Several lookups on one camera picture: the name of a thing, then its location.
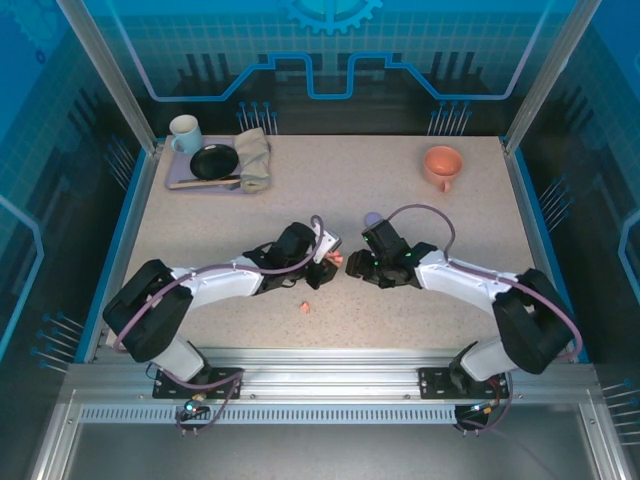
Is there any grey folded cloth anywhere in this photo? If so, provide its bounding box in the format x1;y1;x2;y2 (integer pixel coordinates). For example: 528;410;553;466
234;127;274;194

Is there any orange cup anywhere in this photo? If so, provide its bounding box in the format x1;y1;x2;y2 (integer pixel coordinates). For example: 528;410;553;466
422;145;465;193

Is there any black round plate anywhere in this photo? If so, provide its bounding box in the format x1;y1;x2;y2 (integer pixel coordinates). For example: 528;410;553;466
189;144;240;181

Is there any lavender serving tray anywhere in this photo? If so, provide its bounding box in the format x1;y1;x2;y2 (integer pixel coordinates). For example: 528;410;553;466
164;135;275;197

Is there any light blue mug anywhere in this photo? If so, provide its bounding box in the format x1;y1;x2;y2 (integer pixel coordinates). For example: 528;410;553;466
168;114;205;155

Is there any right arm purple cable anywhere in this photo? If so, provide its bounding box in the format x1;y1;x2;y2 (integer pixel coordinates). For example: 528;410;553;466
387;202;585;434

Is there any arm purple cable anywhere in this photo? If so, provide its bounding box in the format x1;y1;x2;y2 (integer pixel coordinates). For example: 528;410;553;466
112;214;324;437
387;202;585;434

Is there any aluminium front rail beam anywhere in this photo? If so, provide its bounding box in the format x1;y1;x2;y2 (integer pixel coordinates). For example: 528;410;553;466
64;348;596;401

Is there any wooden-handled utensil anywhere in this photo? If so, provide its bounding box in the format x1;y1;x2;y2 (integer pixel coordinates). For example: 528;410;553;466
168;178;242;191

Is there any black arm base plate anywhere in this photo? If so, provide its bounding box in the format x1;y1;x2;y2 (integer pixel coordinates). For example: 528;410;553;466
418;366;507;400
152;366;247;400

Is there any aluminium table side rail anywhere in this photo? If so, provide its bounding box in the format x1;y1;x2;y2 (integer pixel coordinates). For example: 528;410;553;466
502;142;574;364
82;142;166;364

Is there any slotted cable duct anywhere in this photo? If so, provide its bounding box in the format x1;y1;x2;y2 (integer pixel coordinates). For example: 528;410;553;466
78;405;464;426

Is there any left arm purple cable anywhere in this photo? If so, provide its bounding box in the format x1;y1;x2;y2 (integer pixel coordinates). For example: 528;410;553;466
112;214;324;437

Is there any aluminium frame post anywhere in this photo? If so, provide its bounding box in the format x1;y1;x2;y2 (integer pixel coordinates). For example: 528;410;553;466
53;0;164;157
501;0;600;156

